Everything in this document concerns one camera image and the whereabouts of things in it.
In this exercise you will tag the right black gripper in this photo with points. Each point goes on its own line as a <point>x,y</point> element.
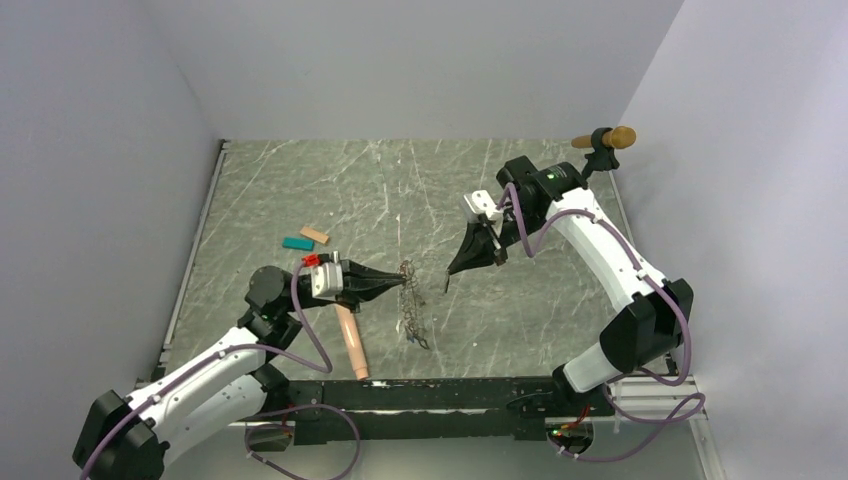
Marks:
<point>478,249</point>

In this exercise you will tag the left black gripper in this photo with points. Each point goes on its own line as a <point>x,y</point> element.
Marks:
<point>369,286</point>

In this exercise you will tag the metal disc with keyrings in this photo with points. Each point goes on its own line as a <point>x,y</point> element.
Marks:
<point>411,303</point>

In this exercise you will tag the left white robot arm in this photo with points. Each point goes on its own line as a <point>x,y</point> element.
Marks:
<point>135,436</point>

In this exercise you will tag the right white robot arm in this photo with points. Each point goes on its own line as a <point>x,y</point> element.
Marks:
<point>652,311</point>

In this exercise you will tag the tan wooden block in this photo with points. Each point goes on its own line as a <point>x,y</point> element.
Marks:
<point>315,235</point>

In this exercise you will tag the teal block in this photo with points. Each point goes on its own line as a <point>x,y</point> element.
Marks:
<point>300,244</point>

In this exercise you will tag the black base beam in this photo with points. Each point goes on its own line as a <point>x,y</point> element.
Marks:
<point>523,408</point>

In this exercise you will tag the black microphone stand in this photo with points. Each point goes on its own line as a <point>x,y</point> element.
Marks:
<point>602,158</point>

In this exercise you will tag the gold microphone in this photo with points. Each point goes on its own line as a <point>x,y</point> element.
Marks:
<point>620,137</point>

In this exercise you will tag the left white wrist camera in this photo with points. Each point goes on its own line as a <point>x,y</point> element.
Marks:
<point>325,275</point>

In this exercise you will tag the aluminium frame rail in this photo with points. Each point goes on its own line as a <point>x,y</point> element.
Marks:
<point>164,354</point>

